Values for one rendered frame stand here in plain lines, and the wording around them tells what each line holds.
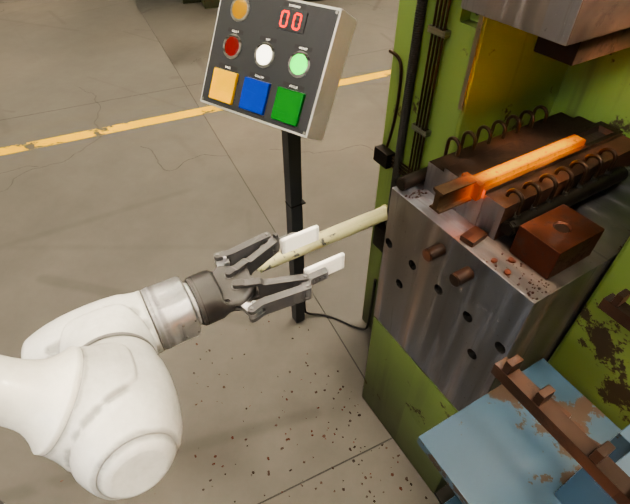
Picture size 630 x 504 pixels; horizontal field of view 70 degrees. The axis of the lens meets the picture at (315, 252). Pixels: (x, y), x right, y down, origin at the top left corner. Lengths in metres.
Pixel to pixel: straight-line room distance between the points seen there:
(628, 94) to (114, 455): 1.19
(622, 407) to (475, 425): 0.38
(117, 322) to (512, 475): 0.62
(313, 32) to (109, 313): 0.76
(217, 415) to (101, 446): 1.25
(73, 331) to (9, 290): 1.79
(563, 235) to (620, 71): 0.51
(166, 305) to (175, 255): 1.62
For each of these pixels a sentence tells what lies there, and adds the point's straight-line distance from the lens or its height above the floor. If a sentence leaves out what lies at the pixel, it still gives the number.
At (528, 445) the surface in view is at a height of 0.76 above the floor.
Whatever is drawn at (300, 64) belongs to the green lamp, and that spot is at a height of 1.09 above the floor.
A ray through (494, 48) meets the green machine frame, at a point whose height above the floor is 1.15.
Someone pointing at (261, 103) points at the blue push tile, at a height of 1.00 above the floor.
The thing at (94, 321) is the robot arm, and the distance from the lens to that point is 0.61.
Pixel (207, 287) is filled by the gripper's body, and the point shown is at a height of 1.03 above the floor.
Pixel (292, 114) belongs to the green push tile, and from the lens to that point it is 1.09.
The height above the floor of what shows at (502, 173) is 1.01.
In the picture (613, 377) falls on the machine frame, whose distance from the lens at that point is 1.11.
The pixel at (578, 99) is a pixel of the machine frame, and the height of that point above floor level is 1.00.
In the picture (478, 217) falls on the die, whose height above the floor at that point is 0.94.
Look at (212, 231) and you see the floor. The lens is 2.32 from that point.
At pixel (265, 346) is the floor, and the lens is 1.82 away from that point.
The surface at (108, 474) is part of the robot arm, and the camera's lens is 0.47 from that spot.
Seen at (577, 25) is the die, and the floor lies 1.30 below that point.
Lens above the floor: 1.49
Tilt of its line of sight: 44 degrees down
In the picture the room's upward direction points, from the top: straight up
